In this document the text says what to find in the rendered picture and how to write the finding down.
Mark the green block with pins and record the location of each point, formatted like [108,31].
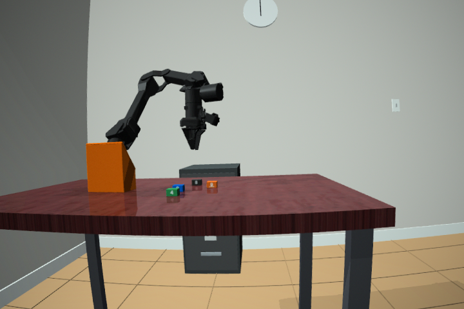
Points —
[172,191]

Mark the blue block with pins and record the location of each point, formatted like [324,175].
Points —
[182,187]

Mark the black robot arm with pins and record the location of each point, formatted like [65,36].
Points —
[195,86]

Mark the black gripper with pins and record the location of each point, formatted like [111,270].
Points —
[194,126]

